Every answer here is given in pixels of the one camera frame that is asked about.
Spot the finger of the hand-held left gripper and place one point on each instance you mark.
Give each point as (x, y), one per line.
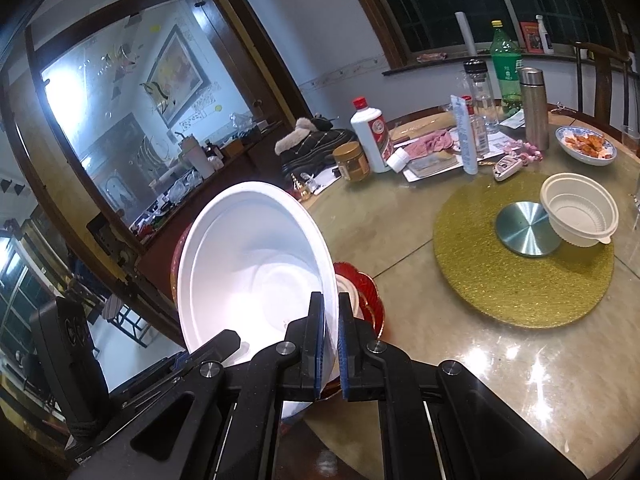
(220, 342)

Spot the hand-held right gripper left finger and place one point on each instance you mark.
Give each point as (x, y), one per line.
(317, 350)

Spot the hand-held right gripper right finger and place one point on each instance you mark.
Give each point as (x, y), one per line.
(343, 355)

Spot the large red glass plate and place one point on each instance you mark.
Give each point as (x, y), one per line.
(378, 320)

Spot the beige plastic bowl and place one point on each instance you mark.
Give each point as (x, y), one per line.
(575, 210)
(347, 296)

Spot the small red gold-rimmed plate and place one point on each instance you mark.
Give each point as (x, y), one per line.
(350, 271)

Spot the white foam bowl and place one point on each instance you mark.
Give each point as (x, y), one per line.
(240, 260)

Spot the dark wooden cabinet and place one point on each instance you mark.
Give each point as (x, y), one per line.
(160, 255)

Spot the round gold glitter mat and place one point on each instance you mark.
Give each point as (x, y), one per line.
(475, 280)

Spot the white paper sheet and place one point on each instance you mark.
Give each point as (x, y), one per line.
(327, 177)

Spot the peanut butter jar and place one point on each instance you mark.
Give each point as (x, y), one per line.
(352, 162)

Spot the black fur-lined boot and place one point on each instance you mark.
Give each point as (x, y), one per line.
(312, 147)

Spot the white paper cup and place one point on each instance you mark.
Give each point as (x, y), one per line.
(398, 160)

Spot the flat tray under meat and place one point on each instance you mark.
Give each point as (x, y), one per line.
(430, 166)

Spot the round metal disc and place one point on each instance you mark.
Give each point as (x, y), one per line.
(522, 230)

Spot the white liquor bottle red cap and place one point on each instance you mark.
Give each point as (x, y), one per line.
(370, 135)

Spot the pink sliced meat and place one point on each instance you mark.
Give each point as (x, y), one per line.
(430, 142)

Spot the car key fob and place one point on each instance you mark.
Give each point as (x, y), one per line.
(506, 167)

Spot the blue and white tube package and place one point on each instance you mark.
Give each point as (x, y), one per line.
(462, 135)

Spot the clear plastic bottle black lid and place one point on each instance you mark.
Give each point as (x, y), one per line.
(480, 85)

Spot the stainless steel thermos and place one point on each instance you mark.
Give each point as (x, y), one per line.
(534, 110)

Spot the white plate with food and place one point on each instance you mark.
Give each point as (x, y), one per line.
(587, 146)

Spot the green soda bottle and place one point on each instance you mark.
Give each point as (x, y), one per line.
(506, 70)

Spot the clear drinking glass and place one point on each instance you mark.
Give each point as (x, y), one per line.
(630, 140)

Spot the small red box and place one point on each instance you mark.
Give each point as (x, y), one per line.
(530, 36)

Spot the white bottle on windowsill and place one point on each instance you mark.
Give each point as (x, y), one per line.
(545, 35)

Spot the dark wooden chair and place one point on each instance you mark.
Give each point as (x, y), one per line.
(602, 75)

